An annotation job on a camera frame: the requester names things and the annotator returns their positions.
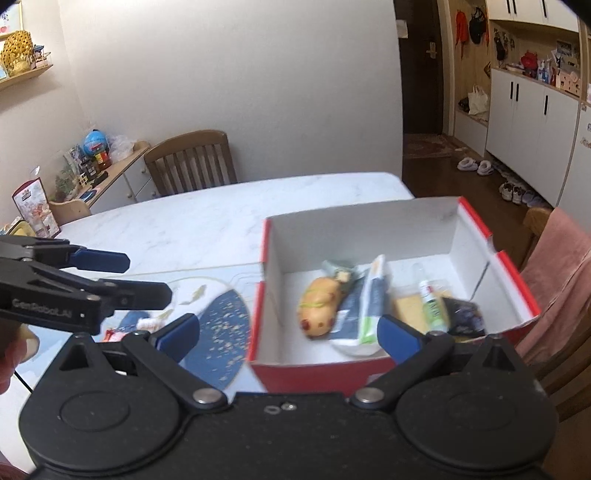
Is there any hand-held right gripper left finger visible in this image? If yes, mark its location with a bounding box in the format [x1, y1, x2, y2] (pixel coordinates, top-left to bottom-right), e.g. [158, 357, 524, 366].
[44, 314, 229, 409]

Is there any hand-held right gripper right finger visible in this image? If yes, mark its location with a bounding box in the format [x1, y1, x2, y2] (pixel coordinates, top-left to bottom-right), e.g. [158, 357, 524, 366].
[351, 314, 543, 409]

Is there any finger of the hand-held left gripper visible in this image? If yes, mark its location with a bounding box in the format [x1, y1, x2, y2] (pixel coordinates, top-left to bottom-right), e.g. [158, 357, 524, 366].
[21, 263, 172, 311]
[0, 236, 131, 274]

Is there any white plastic bottle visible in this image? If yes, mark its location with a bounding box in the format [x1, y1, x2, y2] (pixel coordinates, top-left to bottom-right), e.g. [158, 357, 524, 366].
[418, 277, 450, 334]

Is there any grey white tissue packet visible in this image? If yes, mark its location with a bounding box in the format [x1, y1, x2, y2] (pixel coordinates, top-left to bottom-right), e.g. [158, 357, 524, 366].
[329, 255, 393, 356]

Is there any dark snack packet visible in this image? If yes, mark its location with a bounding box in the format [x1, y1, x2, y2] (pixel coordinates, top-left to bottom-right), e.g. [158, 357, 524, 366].
[441, 298, 486, 337]

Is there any yellow duck toy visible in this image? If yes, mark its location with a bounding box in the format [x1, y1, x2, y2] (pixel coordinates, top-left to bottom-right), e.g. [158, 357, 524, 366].
[298, 275, 345, 340]

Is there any red cardboard box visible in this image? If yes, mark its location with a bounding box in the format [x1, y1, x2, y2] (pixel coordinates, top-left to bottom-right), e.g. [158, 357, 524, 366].
[247, 196, 542, 393]

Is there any person's left hand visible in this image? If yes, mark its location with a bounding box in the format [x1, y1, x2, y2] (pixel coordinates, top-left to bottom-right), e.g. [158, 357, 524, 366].
[0, 320, 40, 395]

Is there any light wooden child chair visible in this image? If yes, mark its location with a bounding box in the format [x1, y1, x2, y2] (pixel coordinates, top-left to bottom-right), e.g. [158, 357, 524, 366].
[48, 198, 92, 225]

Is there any wooden sideboard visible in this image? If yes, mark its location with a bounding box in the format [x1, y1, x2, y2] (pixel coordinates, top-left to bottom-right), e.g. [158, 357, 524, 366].
[48, 141, 160, 216]

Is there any printed red carton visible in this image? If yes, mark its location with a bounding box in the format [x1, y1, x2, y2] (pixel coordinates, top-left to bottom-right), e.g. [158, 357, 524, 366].
[11, 178, 62, 238]

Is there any clear plastic bag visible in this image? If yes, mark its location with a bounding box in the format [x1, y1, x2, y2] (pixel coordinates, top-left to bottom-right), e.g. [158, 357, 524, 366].
[108, 135, 136, 162]

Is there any blue globe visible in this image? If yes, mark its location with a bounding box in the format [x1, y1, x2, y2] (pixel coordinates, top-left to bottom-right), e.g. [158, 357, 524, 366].
[83, 130, 110, 158]

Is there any pink towel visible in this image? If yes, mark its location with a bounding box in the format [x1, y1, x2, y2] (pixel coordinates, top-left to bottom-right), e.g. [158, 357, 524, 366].
[515, 208, 591, 366]

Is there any patterned door mat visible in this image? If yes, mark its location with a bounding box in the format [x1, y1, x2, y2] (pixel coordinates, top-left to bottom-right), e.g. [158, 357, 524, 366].
[404, 134, 459, 160]

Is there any white low bench cabinet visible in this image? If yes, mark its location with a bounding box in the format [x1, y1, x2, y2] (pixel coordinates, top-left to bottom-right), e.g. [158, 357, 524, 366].
[455, 108, 489, 158]

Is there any golden ornament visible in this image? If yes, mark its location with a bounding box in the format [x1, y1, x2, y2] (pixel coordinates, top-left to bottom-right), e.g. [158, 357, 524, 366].
[0, 30, 36, 77]

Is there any white lower cabinet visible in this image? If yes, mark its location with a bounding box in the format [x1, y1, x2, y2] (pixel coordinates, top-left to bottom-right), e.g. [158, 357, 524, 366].
[485, 67, 580, 209]

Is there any dark wooden door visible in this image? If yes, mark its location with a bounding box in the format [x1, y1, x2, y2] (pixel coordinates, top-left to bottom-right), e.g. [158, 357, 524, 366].
[394, 0, 451, 136]

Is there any white tote bag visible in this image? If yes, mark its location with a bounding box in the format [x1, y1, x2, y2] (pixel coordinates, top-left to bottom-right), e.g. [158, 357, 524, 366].
[467, 85, 490, 116]

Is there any wooden box with holes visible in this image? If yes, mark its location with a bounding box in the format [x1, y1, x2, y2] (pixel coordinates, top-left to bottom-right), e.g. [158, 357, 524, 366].
[556, 65, 581, 96]

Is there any black hanging bag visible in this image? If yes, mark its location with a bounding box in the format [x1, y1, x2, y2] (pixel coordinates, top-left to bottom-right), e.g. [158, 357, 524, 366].
[468, 7, 489, 45]

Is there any white upper cabinet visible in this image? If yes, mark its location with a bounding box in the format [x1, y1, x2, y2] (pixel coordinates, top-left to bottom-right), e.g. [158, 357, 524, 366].
[487, 0, 580, 33]

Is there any wooden wall shelf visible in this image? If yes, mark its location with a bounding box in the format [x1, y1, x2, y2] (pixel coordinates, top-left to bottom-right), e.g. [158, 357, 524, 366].
[0, 62, 54, 91]

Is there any framed wall picture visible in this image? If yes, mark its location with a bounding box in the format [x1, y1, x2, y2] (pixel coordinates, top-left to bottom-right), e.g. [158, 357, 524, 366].
[0, 0, 23, 40]

